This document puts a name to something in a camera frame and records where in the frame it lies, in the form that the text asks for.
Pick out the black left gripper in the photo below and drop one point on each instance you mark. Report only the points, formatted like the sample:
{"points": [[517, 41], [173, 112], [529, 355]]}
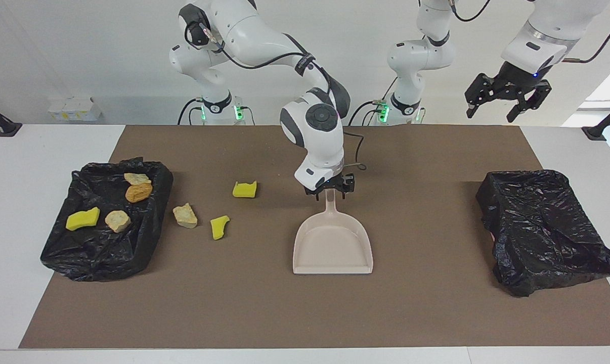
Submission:
{"points": [[515, 81]]}

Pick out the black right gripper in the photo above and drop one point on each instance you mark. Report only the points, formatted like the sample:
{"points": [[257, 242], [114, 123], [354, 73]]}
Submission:
{"points": [[331, 182]]}

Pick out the beige plastic dustpan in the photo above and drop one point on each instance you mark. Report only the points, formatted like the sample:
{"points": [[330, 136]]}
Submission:
{"points": [[333, 247]]}

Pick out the notched yellow sponge piece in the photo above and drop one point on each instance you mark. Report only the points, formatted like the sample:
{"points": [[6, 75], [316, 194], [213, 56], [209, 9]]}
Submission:
{"points": [[244, 190]]}

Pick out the curved yellow sponge piece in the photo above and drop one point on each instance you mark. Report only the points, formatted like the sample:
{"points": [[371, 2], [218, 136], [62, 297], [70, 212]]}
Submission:
{"points": [[218, 227]]}

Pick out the pale fried dumpling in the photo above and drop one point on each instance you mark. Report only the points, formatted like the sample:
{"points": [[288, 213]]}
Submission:
{"points": [[185, 216]]}

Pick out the brown croquette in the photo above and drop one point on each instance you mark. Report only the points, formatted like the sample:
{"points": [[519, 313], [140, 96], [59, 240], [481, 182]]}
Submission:
{"points": [[138, 192]]}

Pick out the striped shell shaped bread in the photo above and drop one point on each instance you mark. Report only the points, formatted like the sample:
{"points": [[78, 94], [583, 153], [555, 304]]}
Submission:
{"points": [[118, 221]]}

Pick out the yellow sponge chunk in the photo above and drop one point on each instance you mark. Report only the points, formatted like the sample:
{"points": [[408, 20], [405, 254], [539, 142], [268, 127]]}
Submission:
{"points": [[82, 219]]}

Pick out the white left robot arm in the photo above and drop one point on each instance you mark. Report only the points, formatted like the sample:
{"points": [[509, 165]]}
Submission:
{"points": [[421, 55]]}

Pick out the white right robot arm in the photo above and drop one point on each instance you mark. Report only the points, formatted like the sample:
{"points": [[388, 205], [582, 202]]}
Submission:
{"points": [[320, 141]]}

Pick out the black bag lined bin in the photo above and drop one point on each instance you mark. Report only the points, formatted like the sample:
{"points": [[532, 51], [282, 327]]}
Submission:
{"points": [[548, 242], [107, 253]]}

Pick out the black pole stand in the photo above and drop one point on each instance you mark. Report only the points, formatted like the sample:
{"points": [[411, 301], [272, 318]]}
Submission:
{"points": [[596, 132], [9, 129]]}

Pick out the brown table mat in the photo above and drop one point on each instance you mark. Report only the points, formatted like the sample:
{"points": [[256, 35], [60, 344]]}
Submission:
{"points": [[285, 303]]}

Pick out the white cardboard box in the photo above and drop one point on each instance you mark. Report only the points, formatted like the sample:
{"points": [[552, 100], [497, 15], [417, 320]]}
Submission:
{"points": [[75, 110]]}

